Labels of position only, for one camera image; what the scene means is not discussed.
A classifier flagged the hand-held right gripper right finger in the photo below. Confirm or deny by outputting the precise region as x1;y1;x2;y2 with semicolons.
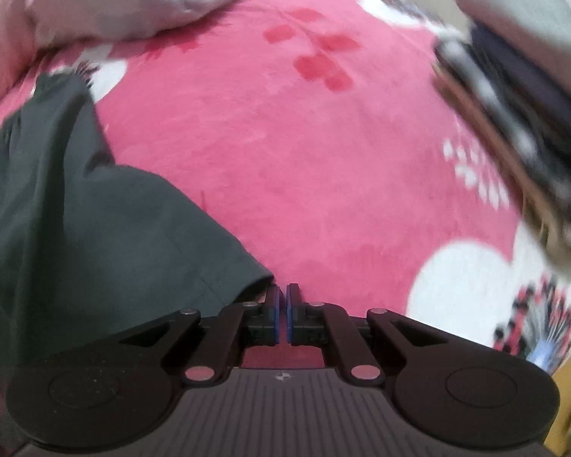
285;283;450;386

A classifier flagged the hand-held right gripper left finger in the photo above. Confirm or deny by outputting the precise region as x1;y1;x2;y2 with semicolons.
118;284;282;387

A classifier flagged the dark green garment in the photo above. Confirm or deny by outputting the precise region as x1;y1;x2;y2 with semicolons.
0;72;275;391

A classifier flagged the stack of folded clothes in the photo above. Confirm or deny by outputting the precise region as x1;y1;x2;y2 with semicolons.
431;0;571;255

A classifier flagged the pink printed blanket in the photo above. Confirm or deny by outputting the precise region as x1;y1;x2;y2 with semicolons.
0;0;571;457

